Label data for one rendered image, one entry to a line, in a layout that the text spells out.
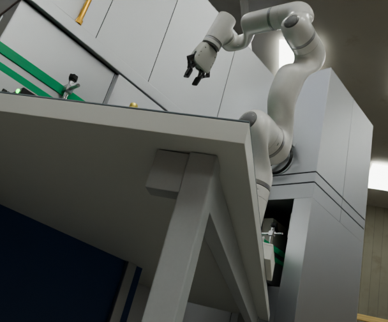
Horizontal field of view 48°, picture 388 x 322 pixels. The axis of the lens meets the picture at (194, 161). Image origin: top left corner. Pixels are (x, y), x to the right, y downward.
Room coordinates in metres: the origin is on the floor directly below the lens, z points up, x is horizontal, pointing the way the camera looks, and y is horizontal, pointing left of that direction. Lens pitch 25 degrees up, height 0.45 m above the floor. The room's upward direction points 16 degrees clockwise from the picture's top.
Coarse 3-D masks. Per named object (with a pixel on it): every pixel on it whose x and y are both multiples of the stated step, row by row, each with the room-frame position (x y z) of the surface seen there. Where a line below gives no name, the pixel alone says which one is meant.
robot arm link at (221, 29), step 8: (224, 16) 1.39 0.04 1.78; (232, 16) 1.39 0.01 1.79; (216, 24) 1.41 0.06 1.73; (224, 24) 1.40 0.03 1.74; (232, 24) 1.41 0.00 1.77; (208, 32) 1.43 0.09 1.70; (216, 32) 1.41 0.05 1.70; (224, 32) 1.41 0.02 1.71; (232, 32) 1.45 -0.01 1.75; (224, 40) 1.44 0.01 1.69
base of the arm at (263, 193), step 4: (260, 188) 1.20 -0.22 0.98; (264, 188) 1.20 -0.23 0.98; (260, 192) 1.20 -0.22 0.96; (264, 192) 1.21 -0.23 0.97; (268, 192) 1.22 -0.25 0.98; (260, 196) 1.20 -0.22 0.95; (264, 196) 1.21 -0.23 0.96; (268, 196) 1.23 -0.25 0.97; (260, 200) 1.20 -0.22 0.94; (264, 200) 1.21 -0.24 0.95; (260, 204) 1.21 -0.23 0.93; (264, 204) 1.22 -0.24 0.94; (260, 208) 1.21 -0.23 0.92; (264, 208) 1.23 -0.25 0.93; (260, 212) 1.21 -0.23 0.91; (264, 212) 1.23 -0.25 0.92; (260, 216) 1.22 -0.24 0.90; (260, 220) 1.22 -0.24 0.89; (264, 236) 1.24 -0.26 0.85
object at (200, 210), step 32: (160, 160) 0.56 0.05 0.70; (192, 160) 0.54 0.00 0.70; (160, 192) 0.56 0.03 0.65; (192, 192) 0.53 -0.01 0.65; (192, 224) 0.53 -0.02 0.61; (224, 224) 0.71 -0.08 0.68; (160, 256) 0.54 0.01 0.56; (192, 256) 0.53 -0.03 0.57; (224, 256) 0.81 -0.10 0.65; (160, 288) 0.54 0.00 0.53; (160, 320) 0.53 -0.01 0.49; (256, 320) 1.87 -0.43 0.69
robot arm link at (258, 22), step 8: (248, 16) 1.30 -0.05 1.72; (256, 16) 1.27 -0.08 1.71; (264, 16) 1.25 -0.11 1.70; (248, 24) 1.31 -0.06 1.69; (256, 24) 1.29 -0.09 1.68; (264, 24) 1.27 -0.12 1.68; (248, 32) 1.34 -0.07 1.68; (256, 32) 1.33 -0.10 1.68; (264, 32) 1.32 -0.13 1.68; (232, 40) 1.46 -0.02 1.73; (240, 40) 1.45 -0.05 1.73; (248, 40) 1.40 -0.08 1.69; (224, 48) 1.51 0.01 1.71; (232, 48) 1.49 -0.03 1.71; (240, 48) 1.46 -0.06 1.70
